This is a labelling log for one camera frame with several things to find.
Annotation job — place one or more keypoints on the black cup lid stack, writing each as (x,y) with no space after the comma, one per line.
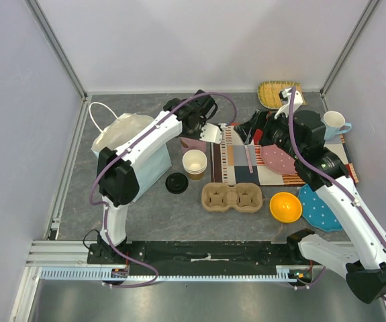
(176,183)

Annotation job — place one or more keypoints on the light blue mug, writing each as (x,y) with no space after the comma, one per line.
(335,124)

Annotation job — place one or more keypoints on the slotted grey cable duct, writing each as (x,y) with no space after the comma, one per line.
(113,275)

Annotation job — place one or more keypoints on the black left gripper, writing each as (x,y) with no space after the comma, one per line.
(197,136)

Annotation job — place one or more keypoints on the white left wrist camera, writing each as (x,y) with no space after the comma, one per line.
(212,133)

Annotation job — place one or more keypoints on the colourful patchwork placemat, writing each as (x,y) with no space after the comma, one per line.
(229,164)

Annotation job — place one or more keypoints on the yellow woven bamboo tray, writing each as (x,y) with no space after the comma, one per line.
(268,92)

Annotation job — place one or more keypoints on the blue polka dot plate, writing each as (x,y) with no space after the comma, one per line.
(316,212)

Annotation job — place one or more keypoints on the brown paper cup stack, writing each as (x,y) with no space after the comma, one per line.
(194,163)

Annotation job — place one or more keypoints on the pink polka dot plate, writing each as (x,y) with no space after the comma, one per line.
(278,160)

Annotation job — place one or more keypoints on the light blue paper bag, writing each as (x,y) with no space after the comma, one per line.
(124,128)

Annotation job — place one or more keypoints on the pink tin straw holder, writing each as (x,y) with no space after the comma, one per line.
(188,144)

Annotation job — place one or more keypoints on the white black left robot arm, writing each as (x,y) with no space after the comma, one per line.
(129,170)

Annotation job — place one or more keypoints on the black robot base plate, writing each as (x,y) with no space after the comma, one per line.
(214,256)

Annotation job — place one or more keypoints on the pink handled fork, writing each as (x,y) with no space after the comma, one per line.
(249,159)

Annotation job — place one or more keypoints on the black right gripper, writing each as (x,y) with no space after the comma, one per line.
(258,128)

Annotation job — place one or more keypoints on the brown cardboard cup carrier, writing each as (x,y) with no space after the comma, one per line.
(242,197)

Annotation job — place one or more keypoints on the orange plastic bowl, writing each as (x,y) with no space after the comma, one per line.
(285,207)

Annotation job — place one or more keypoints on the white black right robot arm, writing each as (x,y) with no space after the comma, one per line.
(301,135)

